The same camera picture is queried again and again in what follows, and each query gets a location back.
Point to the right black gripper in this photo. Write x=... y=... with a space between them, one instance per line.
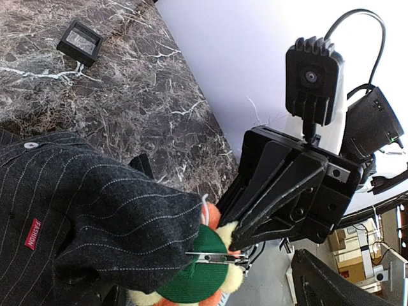
x=286 y=188

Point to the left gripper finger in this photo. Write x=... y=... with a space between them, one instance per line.
x=316 y=284

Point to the flower brooch green orange yellow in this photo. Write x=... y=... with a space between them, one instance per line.
x=214 y=273

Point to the black pinstriped shirt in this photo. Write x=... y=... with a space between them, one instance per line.
x=74 y=221

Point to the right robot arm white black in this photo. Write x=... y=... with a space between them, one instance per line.
x=370 y=125

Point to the small black display box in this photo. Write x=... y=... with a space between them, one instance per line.
x=80 y=43

